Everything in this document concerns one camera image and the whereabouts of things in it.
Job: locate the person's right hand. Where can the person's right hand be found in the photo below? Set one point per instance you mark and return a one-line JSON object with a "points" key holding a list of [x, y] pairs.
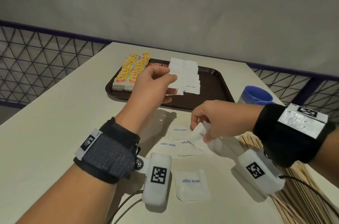
{"points": [[227, 117]]}

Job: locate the person's left hand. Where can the person's left hand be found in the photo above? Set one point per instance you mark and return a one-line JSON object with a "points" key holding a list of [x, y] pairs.
{"points": [[148, 88]]}

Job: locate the row of red Nescafe sachets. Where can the row of red Nescafe sachets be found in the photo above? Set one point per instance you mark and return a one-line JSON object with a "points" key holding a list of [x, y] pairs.
{"points": [[159, 64]]}

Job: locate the white sugar packet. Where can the white sugar packet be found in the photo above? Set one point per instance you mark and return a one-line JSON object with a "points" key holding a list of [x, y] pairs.
{"points": [[198, 132]]}

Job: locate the brown plastic tray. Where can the brown plastic tray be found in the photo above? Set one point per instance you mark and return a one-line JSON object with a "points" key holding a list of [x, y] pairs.
{"points": [[212, 88]]}

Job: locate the row of white sugar packets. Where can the row of white sugar packets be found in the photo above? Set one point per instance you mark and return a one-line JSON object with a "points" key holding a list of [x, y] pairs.
{"points": [[176, 64], [191, 78]]}

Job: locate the pile of white sugar sachets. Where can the pile of white sugar sachets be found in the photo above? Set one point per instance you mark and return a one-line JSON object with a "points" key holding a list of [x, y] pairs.
{"points": [[192, 186]]}

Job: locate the pile of wooden stirrers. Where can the pile of wooden stirrers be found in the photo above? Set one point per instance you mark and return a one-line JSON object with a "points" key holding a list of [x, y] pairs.
{"points": [[299, 200]]}

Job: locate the person's left forearm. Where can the person's left forearm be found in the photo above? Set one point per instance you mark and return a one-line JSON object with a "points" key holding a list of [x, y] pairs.
{"points": [[66, 197]]}

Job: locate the blue and white bowl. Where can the blue and white bowl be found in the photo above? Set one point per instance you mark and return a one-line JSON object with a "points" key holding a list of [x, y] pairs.
{"points": [[254, 94], [264, 103]]}

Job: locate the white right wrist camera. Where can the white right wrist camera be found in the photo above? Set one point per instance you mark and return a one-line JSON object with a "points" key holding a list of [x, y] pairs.
{"points": [[259, 173]]}

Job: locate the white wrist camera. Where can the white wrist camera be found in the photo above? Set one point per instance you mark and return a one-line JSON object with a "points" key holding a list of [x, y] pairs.
{"points": [[157, 178], [259, 173]]}

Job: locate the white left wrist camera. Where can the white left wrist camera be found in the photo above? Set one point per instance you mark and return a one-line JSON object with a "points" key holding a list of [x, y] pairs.
{"points": [[157, 178]]}

